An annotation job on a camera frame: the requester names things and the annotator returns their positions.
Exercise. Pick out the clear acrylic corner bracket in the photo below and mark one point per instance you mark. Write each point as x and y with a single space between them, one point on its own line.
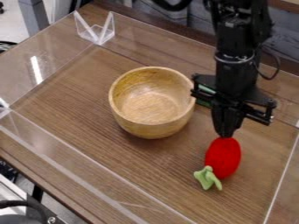
95 33

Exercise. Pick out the black metal bracket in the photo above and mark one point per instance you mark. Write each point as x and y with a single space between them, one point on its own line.
40 213

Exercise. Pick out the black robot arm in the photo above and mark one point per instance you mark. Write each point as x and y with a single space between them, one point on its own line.
242 25

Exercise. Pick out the wooden bowl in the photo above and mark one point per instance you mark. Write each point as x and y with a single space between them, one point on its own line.
151 102

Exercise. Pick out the black table leg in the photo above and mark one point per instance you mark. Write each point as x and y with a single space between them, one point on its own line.
37 193

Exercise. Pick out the red plush strawberry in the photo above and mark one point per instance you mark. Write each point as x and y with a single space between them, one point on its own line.
220 162

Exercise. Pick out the green rectangular block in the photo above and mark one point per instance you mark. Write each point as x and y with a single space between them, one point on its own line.
204 95

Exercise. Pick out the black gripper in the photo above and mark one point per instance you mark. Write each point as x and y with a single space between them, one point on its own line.
238 99

